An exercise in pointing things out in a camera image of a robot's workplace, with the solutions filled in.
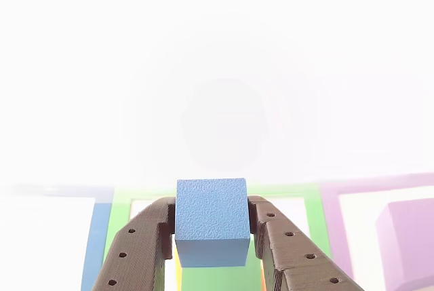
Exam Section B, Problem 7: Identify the orange cube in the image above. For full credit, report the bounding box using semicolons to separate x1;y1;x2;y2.
174;250;184;291

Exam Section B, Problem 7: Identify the green cube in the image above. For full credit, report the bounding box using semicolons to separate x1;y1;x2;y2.
181;252;264;291

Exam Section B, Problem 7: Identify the small blue cube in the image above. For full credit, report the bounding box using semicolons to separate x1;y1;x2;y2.
174;178;251;269

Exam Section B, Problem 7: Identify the large purple cube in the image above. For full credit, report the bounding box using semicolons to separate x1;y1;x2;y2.
374;198;434;291

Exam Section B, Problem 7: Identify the blue tape square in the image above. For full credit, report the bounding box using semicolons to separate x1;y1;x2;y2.
43;186;115;291

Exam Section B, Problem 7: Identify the green tape square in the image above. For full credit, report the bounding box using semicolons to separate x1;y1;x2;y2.
101;184;335;291

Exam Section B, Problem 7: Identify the purple tape square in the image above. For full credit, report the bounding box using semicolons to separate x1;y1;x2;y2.
318;172;434;280

